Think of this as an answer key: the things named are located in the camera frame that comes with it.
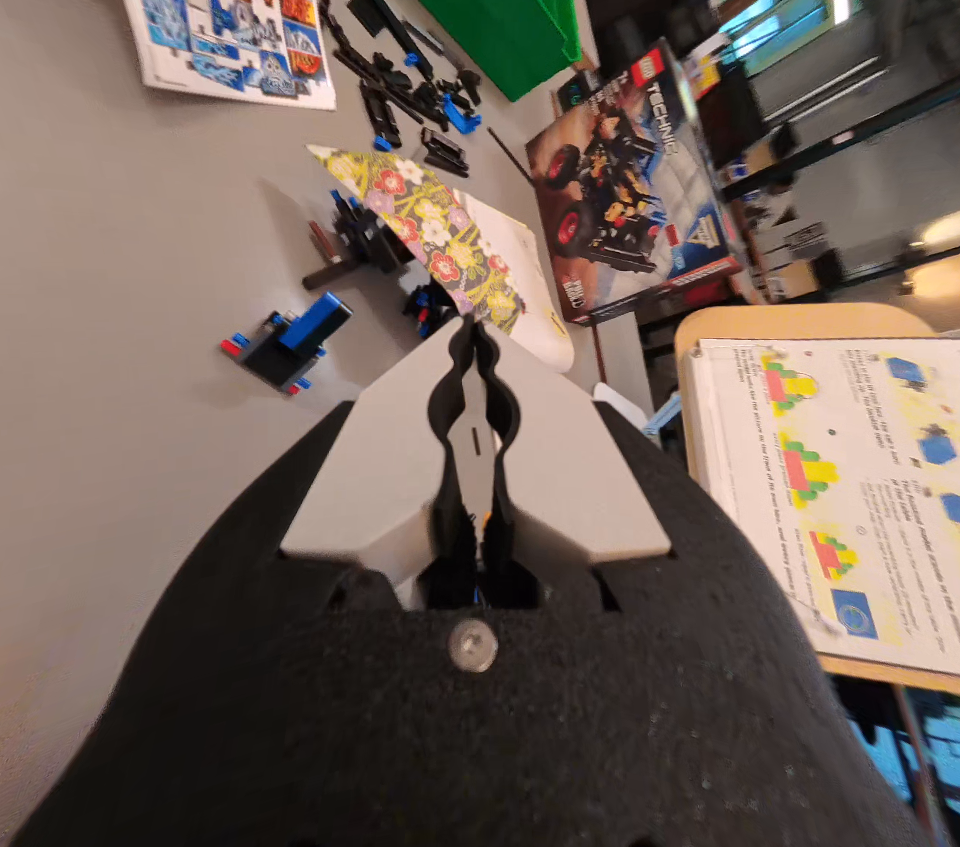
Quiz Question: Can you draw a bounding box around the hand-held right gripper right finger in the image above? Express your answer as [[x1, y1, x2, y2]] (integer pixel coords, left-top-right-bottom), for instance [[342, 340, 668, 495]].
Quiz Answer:
[[474, 322, 672, 612]]

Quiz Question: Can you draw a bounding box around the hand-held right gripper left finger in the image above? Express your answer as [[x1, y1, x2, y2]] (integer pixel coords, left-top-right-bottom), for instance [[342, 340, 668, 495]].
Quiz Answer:
[[279, 316, 481, 612]]

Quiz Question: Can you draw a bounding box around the pile of black lego parts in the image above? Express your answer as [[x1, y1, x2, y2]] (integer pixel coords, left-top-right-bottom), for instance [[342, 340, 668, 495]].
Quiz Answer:
[[307, 0, 485, 181]]

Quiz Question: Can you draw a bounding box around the blue black lego subassembly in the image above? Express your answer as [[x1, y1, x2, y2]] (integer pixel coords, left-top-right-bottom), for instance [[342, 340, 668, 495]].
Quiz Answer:
[[219, 292, 354, 398]]

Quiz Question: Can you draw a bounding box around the lego instruction booklet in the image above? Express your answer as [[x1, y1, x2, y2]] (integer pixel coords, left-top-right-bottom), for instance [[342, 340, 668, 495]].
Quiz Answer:
[[450, 187, 577, 374]]

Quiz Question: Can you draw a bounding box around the black lego vehicle chassis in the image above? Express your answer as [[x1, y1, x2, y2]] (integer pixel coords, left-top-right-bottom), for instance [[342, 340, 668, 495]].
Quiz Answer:
[[302, 189, 459, 338]]

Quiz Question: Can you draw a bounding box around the lego set box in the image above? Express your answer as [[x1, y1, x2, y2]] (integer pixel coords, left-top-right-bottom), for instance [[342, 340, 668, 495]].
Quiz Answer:
[[525, 37, 744, 327]]

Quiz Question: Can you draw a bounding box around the long black lego axle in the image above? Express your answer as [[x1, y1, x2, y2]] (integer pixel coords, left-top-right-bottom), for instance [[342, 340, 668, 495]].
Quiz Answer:
[[487, 127, 537, 181]]

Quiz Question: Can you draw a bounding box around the blue curved lego piece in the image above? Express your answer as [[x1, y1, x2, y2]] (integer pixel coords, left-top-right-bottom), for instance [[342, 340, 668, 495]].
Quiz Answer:
[[442, 93, 483, 134]]

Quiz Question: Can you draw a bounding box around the white stand with instruction board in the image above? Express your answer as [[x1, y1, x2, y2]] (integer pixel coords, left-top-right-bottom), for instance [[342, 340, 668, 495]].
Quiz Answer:
[[673, 303, 960, 697]]

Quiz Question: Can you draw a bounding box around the floral patterned cloth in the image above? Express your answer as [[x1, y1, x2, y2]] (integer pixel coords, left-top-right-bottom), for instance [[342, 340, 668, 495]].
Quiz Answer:
[[306, 144, 526, 338]]

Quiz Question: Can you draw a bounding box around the printed instruction sheet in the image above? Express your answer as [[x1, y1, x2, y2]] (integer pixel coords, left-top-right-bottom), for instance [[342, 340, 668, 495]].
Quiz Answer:
[[693, 337, 960, 676]]

